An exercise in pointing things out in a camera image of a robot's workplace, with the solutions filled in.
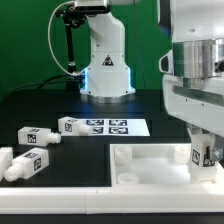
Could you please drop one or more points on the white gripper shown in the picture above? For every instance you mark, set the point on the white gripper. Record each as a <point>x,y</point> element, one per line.
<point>201,108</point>

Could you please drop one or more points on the white square tabletop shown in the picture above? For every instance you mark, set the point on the white square tabletop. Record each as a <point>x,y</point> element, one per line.
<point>148,164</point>

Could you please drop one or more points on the white sheet with tags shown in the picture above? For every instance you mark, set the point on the white sheet with tags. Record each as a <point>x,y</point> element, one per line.
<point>118,127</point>

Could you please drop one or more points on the white U-shaped obstacle fence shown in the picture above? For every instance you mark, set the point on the white U-shaped obstacle fence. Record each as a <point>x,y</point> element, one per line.
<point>205,197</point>

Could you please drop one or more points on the white block at left edge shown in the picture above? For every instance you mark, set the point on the white block at left edge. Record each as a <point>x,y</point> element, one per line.
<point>6,157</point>

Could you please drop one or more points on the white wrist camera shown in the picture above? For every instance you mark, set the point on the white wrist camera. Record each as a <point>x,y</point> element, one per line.
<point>166,63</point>

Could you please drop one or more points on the black camera stand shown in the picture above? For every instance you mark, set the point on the black camera stand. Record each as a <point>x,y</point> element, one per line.
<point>72,20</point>

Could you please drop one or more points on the silver camera on stand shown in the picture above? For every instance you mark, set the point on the silver camera on stand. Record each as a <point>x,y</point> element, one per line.
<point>91,6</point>

